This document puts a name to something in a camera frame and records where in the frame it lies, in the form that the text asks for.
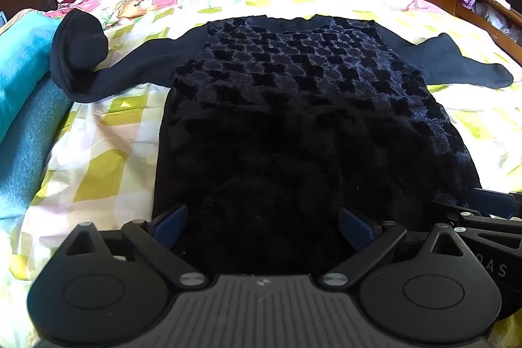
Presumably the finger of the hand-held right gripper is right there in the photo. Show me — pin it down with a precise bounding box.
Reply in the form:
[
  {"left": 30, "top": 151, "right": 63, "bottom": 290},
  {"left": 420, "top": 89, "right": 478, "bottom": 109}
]
[{"left": 428, "top": 188, "right": 522, "bottom": 247}]

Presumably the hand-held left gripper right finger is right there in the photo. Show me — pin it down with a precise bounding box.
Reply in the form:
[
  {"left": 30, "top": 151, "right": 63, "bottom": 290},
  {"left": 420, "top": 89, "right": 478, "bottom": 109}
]
[{"left": 320, "top": 205, "right": 474, "bottom": 288}]

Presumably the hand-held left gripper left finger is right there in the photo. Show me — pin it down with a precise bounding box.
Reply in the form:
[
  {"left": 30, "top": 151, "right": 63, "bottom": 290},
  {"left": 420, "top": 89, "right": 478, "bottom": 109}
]
[{"left": 65, "top": 204, "right": 209, "bottom": 289}]

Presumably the black velvet sweater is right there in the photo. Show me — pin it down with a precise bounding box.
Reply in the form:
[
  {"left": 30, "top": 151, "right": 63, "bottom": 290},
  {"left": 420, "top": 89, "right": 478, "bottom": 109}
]
[{"left": 50, "top": 9, "right": 514, "bottom": 276}]

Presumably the checked floral bed quilt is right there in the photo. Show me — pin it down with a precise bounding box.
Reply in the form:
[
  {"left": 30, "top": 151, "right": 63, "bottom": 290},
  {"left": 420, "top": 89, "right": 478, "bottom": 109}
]
[{"left": 0, "top": 0, "right": 522, "bottom": 348}]

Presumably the grey-green blanket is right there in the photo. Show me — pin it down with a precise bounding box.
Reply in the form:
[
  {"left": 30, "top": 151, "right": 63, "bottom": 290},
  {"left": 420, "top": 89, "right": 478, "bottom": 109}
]
[{"left": 0, "top": 79, "right": 77, "bottom": 222}]

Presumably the teal folded blanket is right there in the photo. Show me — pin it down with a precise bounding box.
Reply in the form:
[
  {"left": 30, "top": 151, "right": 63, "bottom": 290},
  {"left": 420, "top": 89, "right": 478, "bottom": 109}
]
[{"left": 0, "top": 11, "right": 62, "bottom": 143}]

